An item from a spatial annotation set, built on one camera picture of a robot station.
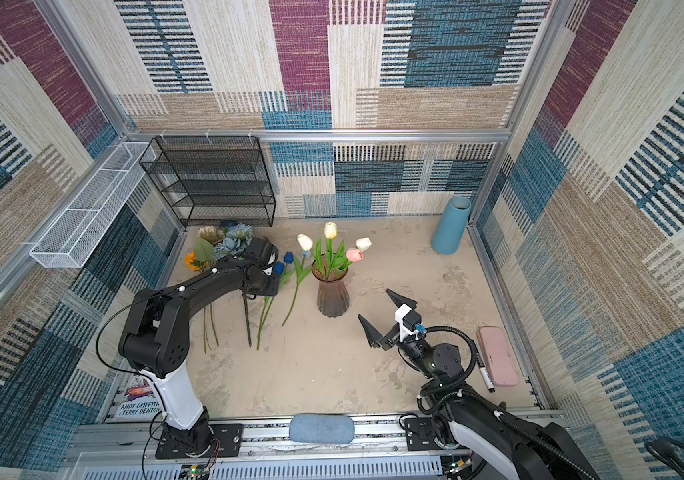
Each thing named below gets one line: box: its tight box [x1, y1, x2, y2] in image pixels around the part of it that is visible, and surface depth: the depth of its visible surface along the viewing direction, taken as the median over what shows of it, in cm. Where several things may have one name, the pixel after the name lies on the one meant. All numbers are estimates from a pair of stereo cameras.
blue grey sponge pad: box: [289, 414, 355, 445], surface depth 74 cm
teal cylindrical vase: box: [431, 196, 471, 255], surface depth 105 cm
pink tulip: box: [338, 248, 364, 271], surface depth 74 cm
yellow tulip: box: [324, 221, 338, 277], surface depth 78 cm
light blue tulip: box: [281, 249, 312, 327], surface depth 107 cm
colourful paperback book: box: [114, 375, 164, 419], surface depth 79 cm
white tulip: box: [355, 237, 372, 252], surface depth 83 cm
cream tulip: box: [297, 233, 313, 251], surface depth 77 cm
